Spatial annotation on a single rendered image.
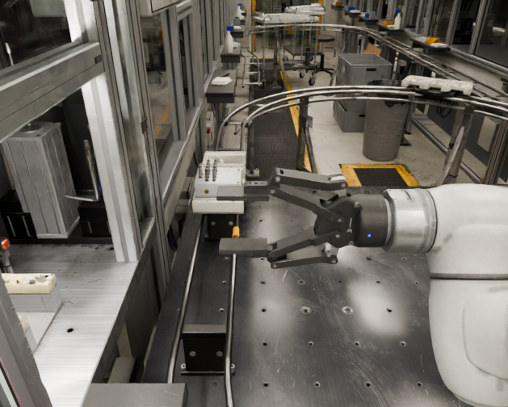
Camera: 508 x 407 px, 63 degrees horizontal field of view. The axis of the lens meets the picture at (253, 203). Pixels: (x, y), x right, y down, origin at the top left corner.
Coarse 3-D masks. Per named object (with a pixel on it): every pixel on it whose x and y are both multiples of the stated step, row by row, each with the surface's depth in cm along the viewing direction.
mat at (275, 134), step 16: (256, 80) 613; (272, 80) 613; (288, 80) 617; (256, 96) 534; (288, 96) 534; (272, 112) 473; (288, 112) 473; (256, 128) 425; (272, 128) 425; (288, 128) 425; (256, 144) 387; (272, 144) 387; (288, 144) 387; (256, 160) 354; (272, 160) 354; (288, 160) 354; (304, 160) 354
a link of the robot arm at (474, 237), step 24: (432, 192) 56; (456, 192) 55; (480, 192) 55; (504, 192) 55; (456, 216) 53; (480, 216) 53; (504, 216) 53; (456, 240) 53; (480, 240) 52; (504, 240) 52; (432, 264) 57; (456, 264) 53; (480, 264) 52; (504, 264) 52
